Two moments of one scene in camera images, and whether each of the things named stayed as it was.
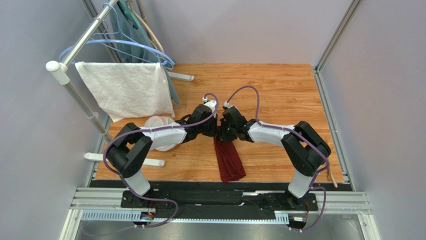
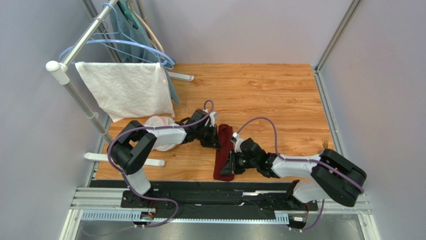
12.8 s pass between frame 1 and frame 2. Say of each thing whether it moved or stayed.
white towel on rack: stayed
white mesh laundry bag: stayed
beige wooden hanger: stayed
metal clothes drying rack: stayed
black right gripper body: moved
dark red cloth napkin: moved
